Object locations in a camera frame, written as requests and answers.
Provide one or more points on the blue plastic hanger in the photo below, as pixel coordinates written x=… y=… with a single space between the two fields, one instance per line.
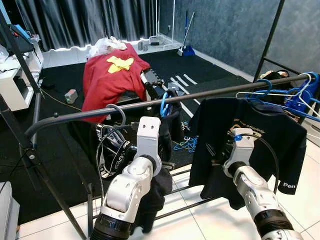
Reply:
x=260 y=80
x=163 y=102
x=305 y=100
x=185 y=145

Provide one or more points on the plain black garment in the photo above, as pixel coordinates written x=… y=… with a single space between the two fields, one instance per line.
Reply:
x=160 y=200

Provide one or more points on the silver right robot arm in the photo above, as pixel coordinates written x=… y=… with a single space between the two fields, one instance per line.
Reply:
x=255 y=195

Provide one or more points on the grey hanger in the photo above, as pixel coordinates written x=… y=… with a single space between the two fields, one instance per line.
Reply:
x=115 y=104

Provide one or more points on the navy T-shirt with gold print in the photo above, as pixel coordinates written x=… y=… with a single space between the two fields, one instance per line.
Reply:
x=210 y=140

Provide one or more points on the black floor carpet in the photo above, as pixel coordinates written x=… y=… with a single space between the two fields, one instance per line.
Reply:
x=220 y=65

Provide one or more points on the yellow cloth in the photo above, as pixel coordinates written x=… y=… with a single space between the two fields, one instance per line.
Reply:
x=120 y=64

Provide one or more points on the red cloth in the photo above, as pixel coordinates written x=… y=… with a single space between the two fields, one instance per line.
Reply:
x=105 y=85

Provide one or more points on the white plastic bag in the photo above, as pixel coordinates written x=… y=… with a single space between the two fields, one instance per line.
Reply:
x=105 y=46

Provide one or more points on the black metal clothes rack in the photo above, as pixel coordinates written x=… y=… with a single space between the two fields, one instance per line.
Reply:
x=75 y=116

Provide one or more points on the small grey box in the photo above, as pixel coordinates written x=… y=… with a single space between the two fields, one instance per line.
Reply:
x=71 y=96

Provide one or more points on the black curtains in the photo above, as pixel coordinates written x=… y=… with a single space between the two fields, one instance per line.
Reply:
x=85 y=20

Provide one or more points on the white shelf unit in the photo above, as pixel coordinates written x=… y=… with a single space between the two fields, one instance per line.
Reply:
x=15 y=85

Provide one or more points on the black bag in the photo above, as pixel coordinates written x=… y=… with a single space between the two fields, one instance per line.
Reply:
x=17 y=35

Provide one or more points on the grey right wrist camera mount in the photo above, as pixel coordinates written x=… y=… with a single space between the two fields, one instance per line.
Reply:
x=243 y=150

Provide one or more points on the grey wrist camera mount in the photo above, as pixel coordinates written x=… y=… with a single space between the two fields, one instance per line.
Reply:
x=149 y=140
x=243 y=150

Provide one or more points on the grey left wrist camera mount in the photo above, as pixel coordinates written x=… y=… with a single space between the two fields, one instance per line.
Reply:
x=149 y=140

